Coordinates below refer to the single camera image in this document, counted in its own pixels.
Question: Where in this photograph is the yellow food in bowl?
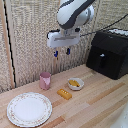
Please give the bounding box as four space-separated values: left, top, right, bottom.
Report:
68 79 81 88

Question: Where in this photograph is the black box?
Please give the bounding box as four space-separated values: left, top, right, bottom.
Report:
85 28 128 81

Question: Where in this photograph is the black cable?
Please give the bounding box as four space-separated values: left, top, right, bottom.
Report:
79 13 128 38

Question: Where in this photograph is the pink cup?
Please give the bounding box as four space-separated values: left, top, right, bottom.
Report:
39 71 52 91

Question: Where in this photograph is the small white bowl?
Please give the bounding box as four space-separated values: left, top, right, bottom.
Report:
67 77 85 91

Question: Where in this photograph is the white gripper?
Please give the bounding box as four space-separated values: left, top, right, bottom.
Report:
46 28 82 59

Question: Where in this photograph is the yellow bread piece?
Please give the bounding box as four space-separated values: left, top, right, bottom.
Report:
56 88 73 101

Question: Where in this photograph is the white floral rim plate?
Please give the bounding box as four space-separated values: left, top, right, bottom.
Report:
6 91 53 128

